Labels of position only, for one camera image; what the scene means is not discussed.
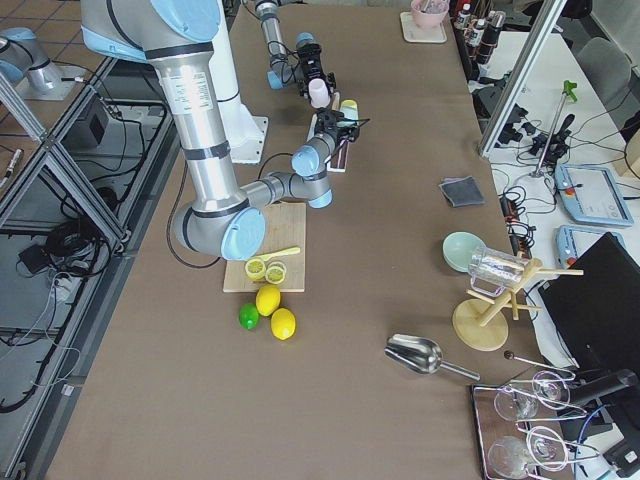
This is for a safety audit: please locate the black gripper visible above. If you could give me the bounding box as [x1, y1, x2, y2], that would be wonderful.
[295, 43, 336, 98]
[314, 110, 360, 150]

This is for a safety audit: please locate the pink cup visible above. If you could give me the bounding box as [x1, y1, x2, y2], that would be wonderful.
[308, 78, 331, 109]

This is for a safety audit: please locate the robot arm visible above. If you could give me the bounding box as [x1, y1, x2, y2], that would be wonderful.
[255, 1, 336, 108]
[81, 1, 364, 261]

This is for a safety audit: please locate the yellow cup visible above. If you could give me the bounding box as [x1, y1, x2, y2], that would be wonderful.
[339, 99, 359, 123]

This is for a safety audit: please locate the beige tray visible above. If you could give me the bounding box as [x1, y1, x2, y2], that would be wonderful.
[400, 11, 447, 44]

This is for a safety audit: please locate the bamboo cutting board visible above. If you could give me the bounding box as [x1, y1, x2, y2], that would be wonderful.
[222, 202, 307, 293]

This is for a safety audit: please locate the pink bowl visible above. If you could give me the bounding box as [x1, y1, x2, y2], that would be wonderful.
[410, 0, 449, 28]

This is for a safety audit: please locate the grey cloth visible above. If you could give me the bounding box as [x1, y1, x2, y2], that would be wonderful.
[439, 176, 485, 208]

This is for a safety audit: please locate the yellow plastic knife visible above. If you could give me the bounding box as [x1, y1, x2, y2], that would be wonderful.
[256, 246, 301, 261]

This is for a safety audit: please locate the lemon slice front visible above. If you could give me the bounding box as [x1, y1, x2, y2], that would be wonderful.
[264, 261, 287, 285]

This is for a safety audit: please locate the lemon slice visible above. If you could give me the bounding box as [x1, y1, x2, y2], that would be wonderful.
[244, 257, 267, 281]
[264, 261, 287, 285]

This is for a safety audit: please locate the lemon slice top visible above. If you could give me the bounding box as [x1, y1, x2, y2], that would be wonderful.
[244, 257, 267, 281]

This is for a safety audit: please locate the green bowl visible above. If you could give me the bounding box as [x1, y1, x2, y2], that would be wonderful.
[442, 231, 485, 273]

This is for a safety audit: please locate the yellow lemon upper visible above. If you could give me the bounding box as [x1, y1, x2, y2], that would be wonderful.
[255, 284, 281, 317]

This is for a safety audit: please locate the yellow lemon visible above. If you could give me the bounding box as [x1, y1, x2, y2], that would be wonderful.
[271, 308, 297, 340]
[255, 284, 281, 317]

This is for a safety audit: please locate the yellow lemon lower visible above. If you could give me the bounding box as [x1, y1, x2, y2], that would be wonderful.
[271, 308, 297, 340]

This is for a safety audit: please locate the green lime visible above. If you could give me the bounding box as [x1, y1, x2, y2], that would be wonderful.
[238, 303, 261, 330]

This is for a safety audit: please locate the glass pitcher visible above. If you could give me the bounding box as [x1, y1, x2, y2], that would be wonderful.
[468, 246, 529, 297]

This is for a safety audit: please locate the metal scoop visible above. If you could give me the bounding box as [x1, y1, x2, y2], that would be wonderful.
[384, 333, 480, 382]

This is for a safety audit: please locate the wooden mug tree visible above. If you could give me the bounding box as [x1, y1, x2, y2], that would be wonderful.
[452, 258, 584, 351]

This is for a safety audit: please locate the teach pendant lower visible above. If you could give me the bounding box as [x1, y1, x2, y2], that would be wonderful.
[555, 225, 606, 269]

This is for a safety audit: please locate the teach pendant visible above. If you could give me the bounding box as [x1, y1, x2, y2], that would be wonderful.
[555, 225, 606, 269]
[554, 165, 634, 227]

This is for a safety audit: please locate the teach pendant upper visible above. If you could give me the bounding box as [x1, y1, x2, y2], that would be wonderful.
[554, 165, 634, 227]

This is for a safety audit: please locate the black monitor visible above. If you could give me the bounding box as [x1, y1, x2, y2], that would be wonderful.
[538, 233, 639, 372]

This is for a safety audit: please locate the wine glass rack tray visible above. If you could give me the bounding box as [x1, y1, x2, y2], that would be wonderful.
[470, 368, 599, 479]

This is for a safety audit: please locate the white wire cup rack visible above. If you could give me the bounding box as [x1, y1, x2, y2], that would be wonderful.
[307, 90, 352, 173]

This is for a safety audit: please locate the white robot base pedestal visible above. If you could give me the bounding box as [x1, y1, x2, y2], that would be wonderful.
[209, 1, 268, 165]

